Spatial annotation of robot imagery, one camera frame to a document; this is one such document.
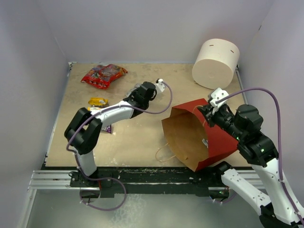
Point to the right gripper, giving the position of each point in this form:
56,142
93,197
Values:
207,110

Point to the silver candy packet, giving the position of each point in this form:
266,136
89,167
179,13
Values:
131,91
205,142

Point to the red paper bag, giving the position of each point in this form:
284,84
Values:
184,130

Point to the brown chocolate candy packet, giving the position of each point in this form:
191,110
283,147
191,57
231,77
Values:
107,129

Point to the large red snack bag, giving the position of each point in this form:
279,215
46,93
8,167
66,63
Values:
101,76

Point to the yellow candy packet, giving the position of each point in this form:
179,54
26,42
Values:
98,101
94,108

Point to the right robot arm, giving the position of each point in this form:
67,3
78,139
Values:
278,207

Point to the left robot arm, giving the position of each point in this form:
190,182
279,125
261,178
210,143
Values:
83,131

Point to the cream cylindrical container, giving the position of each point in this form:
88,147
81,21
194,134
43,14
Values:
216,63

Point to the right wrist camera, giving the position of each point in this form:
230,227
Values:
217,98

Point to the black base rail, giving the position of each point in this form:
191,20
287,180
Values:
151,180

